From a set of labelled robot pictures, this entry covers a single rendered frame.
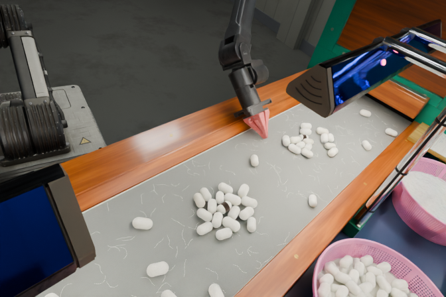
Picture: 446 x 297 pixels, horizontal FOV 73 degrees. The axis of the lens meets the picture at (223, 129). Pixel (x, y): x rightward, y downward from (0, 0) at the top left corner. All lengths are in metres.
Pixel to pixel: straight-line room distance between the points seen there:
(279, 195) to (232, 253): 0.20
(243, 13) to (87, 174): 0.58
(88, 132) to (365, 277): 0.97
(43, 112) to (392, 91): 1.06
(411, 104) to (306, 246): 0.71
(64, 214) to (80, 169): 0.47
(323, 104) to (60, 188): 0.36
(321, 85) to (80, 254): 0.36
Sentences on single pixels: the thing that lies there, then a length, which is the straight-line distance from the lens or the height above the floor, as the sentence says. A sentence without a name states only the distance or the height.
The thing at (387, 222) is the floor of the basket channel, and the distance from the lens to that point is 0.95.
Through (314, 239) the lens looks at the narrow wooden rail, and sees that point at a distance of 0.68.
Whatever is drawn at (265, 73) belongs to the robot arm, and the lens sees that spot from 0.91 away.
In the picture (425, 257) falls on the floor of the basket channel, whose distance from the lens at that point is 0.95.
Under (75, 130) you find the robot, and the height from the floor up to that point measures 0.47.
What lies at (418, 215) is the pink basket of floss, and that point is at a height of 0.74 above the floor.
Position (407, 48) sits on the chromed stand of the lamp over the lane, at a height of 1.12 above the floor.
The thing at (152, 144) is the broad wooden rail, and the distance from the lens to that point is 0.75.
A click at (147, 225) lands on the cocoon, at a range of 0.62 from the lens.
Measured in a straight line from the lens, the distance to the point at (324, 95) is 0.46.
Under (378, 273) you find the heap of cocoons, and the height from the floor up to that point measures 0.74.
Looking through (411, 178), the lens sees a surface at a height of 0.73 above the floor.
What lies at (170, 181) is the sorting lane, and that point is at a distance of 0.70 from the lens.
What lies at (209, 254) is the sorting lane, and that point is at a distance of 0.62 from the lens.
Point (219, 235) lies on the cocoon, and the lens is 0.62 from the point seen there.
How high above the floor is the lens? 1.28
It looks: 39 degrees down
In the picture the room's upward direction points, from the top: 15 degrees clockwise
